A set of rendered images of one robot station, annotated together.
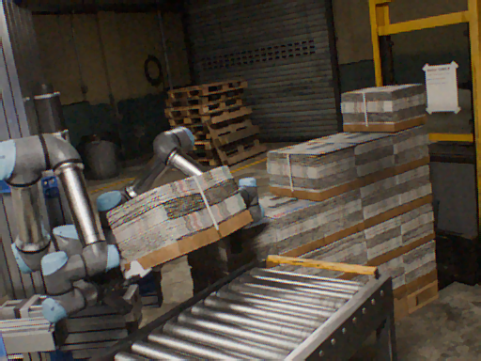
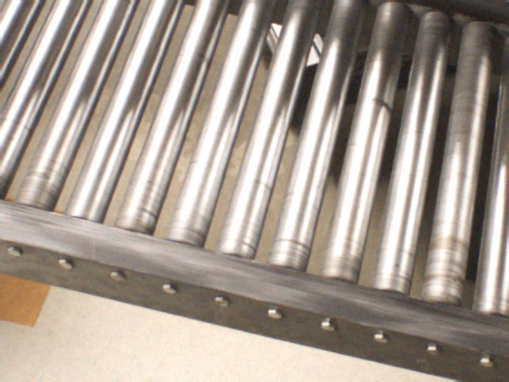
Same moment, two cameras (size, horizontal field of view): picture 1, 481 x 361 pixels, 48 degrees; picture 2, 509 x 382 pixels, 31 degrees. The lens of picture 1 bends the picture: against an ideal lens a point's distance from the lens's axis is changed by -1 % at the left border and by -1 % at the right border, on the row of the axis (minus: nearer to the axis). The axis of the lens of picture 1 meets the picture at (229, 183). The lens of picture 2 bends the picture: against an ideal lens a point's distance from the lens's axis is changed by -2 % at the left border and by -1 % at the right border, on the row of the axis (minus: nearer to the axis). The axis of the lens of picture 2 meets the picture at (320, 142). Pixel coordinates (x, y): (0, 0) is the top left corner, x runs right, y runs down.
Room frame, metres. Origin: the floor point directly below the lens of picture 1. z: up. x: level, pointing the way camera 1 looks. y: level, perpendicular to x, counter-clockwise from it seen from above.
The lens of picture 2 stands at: (1.10, -0.53, 1.80)
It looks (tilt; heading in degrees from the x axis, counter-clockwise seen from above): 58 degrees down; 52
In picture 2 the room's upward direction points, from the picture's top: 11 degrees clockwise
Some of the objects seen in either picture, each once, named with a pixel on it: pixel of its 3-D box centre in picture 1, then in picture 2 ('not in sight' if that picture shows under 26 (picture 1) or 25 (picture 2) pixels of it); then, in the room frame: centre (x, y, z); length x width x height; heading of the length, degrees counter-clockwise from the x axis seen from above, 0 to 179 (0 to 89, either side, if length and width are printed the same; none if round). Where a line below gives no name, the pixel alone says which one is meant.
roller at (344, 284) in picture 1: (305, 281); not in sight; (1.76, -0.21, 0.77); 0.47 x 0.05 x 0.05; 50
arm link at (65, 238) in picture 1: (70, 243); not in sight; (1.93, 0.61, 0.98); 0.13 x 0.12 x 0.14; 117
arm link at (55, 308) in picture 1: (63, 304); not in sight; (1.49, 0.53, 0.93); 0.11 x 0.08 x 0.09; 140
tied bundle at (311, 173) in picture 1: (310, 170); not in sight; (2.80, -0.43, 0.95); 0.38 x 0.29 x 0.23; 34
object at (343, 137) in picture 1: (349, 137); not in sight; (2.94, -0.69, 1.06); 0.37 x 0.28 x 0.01; 34
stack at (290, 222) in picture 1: (303, 273); not in sight; (2.72, -0.33, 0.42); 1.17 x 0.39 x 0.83; 123
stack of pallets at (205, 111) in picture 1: (210, 122); not in sight; (9.51, 0.17, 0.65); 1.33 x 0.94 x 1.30; 144
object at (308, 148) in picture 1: (311, 148); not in sight; (2.78, -0.45, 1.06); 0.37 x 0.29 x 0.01; 34
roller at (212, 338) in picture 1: (224, 343); (227, 103); (1.41, 0.08, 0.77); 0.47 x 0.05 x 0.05; 50
